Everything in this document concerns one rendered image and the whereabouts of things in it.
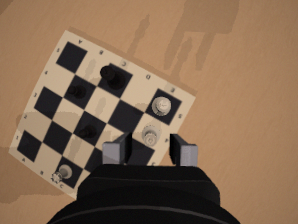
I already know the black and cream chessboard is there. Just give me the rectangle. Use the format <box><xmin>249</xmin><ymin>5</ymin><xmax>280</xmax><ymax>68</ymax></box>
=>
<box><xmin>8</xmin><ymin>30</ymin><xmax>196</xmax><ymax>199</ymax></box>

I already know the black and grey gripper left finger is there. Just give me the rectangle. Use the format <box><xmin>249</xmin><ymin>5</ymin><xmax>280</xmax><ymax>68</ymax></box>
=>
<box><xmin>102</xmin><ymin>132</ymin><xmax>132</xmax><ymax>164</ymax></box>

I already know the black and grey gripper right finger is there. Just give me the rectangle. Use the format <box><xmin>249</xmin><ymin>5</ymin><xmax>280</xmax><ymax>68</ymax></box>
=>
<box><xmin>169</xmin><ymin>133</ymin><xmax>198</xmax><ymax>167</ymax></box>

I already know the white rook chess piece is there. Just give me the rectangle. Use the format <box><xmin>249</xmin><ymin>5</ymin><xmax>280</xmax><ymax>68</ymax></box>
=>
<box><xmin>50</xmin><ymin>164</ymin><xmax>73</xmax><ymax>184</ymax></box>

